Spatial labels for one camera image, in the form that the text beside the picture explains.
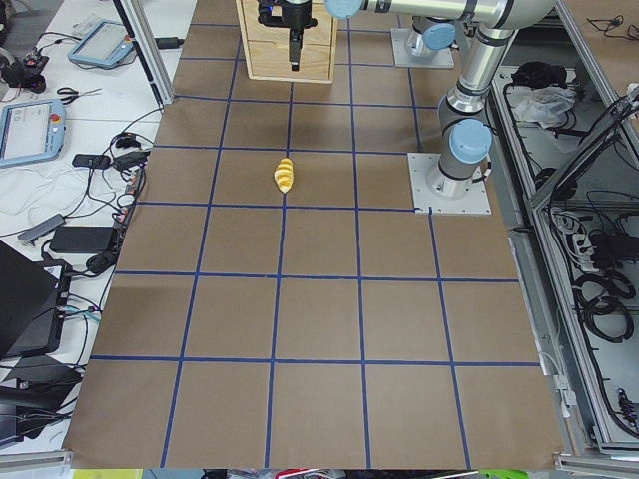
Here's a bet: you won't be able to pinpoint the upper teach pendant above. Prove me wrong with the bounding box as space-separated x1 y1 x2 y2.
68 20 134 70

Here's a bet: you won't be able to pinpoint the black power adapter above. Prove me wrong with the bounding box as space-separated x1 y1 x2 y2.
50 226 114 253

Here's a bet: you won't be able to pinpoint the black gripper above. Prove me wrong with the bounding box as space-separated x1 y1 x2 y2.
258 0 318 72

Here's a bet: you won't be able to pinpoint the black scissors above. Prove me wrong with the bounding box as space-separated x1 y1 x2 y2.
56 87 102 105

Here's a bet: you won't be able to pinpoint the lower teach pendant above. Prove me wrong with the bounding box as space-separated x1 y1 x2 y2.
1 99 66 168

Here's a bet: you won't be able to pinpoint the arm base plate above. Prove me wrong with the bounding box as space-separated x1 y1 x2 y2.
391 24 455 69
407 153 491 216

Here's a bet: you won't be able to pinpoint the white power strip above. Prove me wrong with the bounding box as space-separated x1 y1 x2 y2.
561 217 598 273

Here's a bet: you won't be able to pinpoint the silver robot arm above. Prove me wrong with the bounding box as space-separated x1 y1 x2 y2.
406 16 456 58
323 1 555 200

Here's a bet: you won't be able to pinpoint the toy bread roll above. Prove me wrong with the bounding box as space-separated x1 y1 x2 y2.
274 158 295 195

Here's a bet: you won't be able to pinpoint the black laptop computer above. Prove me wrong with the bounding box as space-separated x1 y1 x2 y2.
1 243 71 359

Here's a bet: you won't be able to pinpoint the black cloth bundle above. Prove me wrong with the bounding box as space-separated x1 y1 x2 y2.
511 62 567 90

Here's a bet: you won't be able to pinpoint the coiled black cables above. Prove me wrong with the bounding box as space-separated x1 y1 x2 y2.
571 276 635 345

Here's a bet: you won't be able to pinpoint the light wooden drawer cabinet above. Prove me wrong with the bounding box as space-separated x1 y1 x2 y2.
236 1 337 84

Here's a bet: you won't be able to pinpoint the teach pendant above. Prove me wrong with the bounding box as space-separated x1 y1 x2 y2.
1 99 66 168
68 20 134 70

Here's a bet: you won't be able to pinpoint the crumpled white cloth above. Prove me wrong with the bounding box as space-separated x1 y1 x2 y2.
513 86 576 128

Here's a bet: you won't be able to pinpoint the aluminium frame post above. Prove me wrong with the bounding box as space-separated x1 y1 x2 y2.
113 0 175 108

